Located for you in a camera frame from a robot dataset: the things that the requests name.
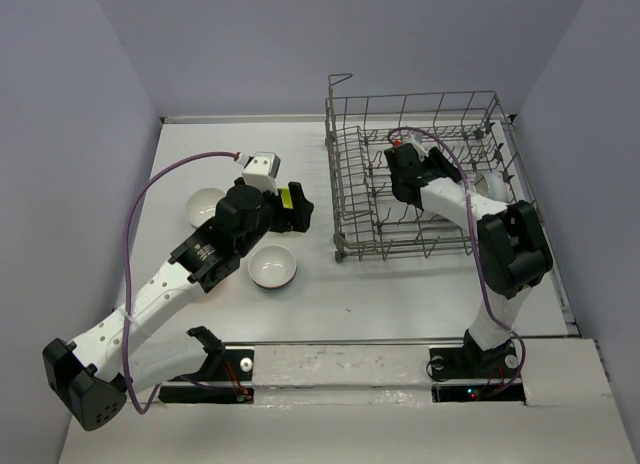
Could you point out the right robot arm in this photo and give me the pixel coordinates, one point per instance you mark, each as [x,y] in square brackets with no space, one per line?
[509,247]

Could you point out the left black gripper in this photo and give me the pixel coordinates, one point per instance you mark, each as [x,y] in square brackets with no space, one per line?
[289,220]

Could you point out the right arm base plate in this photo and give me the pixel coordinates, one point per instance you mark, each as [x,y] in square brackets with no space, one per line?
[455,381]

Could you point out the white bowl red rim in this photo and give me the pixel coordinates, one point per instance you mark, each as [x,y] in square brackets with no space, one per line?
[272,267]

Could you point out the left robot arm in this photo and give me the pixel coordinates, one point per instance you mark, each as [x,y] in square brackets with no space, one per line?
[95,373]

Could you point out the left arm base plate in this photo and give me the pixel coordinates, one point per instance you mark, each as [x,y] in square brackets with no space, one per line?
[230,384]

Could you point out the green bowl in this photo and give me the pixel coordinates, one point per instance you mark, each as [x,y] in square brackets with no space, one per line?
[286,198]

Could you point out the grey wire dish rack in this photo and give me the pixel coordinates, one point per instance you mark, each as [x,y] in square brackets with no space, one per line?
[383,149]

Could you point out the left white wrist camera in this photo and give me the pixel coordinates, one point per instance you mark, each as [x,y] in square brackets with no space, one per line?
[260,170]

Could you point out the white bowl stack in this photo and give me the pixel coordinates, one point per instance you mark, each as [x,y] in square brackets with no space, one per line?
[201,205]

